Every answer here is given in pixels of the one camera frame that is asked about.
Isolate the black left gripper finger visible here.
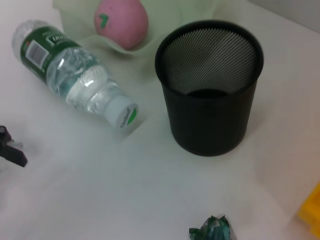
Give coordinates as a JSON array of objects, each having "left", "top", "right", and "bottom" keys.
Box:
[{"left": 0, "top": 124, "right": 28, "bottom": 168}]

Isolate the clear bottle with green label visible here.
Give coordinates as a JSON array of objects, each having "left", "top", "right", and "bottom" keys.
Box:
[{"left": 11, "top": 19, "right": 140, "bottom": 136}]

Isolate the pink toy peach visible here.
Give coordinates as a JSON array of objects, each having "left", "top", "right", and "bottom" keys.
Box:
[{"left": 93, "top": 0, "right": 150, "bottom": 50}]

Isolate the small green toy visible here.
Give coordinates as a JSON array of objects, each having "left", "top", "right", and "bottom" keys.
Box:
[{"left": 188, "top": 213, "right": 232, "bottom": 240}]

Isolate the translucent green fruit bowl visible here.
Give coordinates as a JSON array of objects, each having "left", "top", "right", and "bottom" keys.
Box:
[{"left": 52, "top": 0, "right": 217, "bottom": 60}]

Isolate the black mesh pen cup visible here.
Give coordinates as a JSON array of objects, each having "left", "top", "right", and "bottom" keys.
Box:
[{"left": 154, "top": 19, "right": 265, "bottom": 157}]

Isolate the yellow plastic storage bin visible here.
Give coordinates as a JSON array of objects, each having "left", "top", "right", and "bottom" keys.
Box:
[{"left": 296, "top": 181, "right": 320, "bottom": 237}]

